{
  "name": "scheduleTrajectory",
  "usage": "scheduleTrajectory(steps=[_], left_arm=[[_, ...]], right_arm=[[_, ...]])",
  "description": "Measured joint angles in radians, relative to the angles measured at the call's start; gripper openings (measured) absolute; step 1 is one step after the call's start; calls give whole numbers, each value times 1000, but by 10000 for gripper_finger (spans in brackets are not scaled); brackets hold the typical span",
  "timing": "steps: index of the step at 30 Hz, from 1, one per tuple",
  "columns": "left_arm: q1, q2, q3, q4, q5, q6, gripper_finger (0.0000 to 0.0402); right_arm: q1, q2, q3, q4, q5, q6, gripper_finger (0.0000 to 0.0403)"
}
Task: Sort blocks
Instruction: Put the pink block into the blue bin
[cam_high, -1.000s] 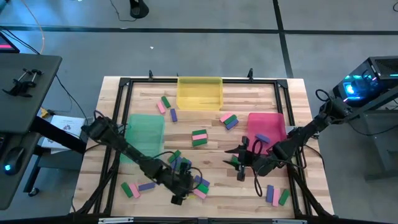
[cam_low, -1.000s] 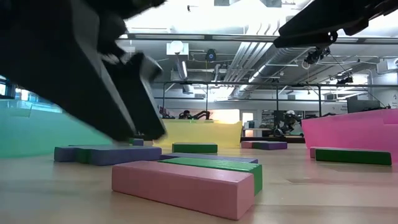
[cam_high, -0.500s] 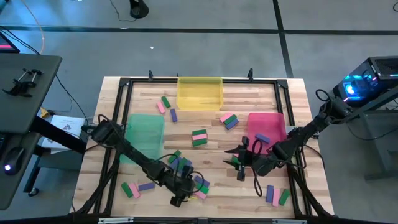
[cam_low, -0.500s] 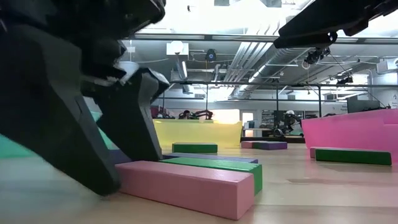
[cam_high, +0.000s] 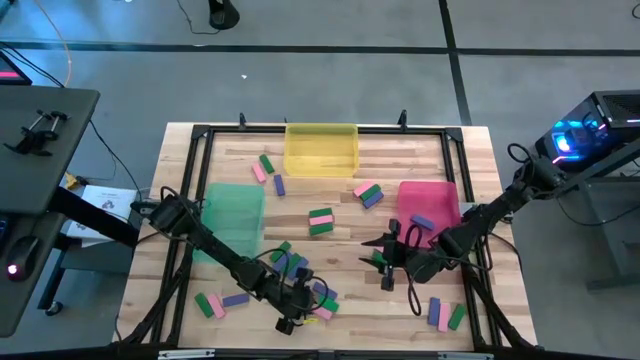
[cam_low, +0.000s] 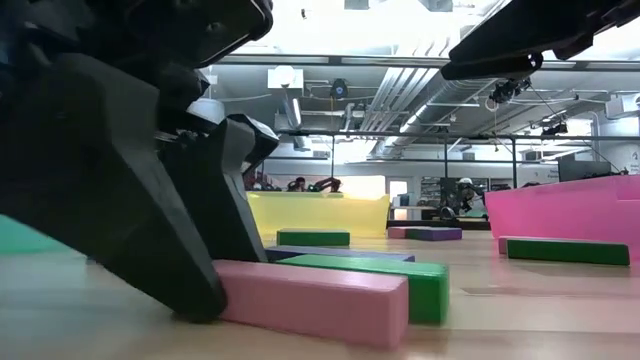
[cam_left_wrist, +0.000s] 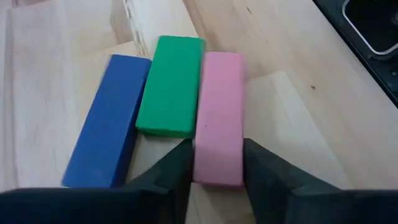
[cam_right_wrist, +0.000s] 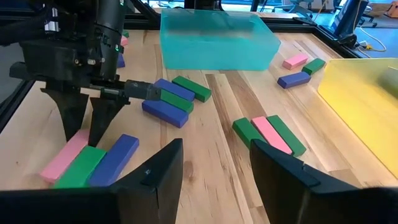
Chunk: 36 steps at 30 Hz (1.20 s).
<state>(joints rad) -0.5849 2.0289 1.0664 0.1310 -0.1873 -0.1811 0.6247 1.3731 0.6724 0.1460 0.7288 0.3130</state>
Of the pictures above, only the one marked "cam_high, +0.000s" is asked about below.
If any silver metal bracket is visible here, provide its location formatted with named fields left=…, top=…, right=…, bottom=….
left=437, top=351, right=494, bottom=360
left=157, top=348, right=216, bottom=360

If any yellow translucent plastic bin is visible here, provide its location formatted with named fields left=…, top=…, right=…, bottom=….
left=283, top=122, right=360, bottom=179

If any computer tower with coloured lights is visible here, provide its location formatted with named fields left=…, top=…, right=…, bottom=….
left=534, top=89, right=640, bottom=174

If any black computer mouse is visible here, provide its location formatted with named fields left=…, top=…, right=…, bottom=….
left=4, top=234, right=41, bottom=282

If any pink translucent plastic bin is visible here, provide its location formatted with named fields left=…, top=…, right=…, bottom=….
left=396, top=180, right=462, bottom=250

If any white printed paper sheet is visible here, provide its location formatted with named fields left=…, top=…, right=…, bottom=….
left=64, top=184, right=139, bottom=246

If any grey side table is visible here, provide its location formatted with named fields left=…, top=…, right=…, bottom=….
left=562, top=139, right=640, bottom=292

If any black aluminium table frame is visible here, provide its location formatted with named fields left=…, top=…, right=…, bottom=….
left=119, top=112, right=536, bottom=354

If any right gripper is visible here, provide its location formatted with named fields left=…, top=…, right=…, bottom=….
left=358, top=218, right=446, bottom=292

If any black desk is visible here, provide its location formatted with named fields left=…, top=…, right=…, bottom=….
left=0, top=85, right=101, bottom=339

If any monitor with pink stripe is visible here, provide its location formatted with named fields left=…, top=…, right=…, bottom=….
left=0, top=49, right=34, bottom=87

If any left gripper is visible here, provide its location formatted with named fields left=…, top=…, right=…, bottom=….
left=259, top=267, right=321, bottom=336

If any green translucent plastic bin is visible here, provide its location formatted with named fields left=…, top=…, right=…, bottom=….
left=192, top=182, right=266, bottom=265

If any black support beam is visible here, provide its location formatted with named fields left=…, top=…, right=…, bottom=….
left=562, top=142, right=640, bottom=194
left=47, top=185, right=142, bottom=249

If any beige cable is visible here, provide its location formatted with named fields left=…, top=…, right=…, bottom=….
left=32, top=0, right=74, bottom=89

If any black desk leg with caster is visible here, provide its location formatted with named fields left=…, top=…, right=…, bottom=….
left=37, top=233, right=132, bottom=317

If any black floor cable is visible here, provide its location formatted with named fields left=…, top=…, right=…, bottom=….
left=88, top=118, right=149, bottom=204
left=175, top=0, right=221, bottom=36
left=553, top=192, right=640, bottom=244

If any black round stand base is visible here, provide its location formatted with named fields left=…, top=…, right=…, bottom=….
left=207, top=0, right=241, bottom=31

